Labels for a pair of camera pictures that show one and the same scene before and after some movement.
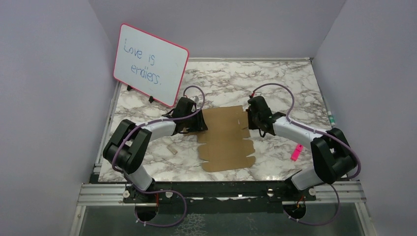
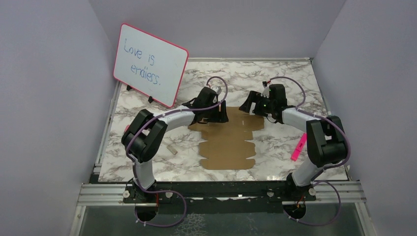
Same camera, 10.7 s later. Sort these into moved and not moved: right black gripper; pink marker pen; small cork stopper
Moved: right black gripper
Not moved: pink marker pen; small cork stopper
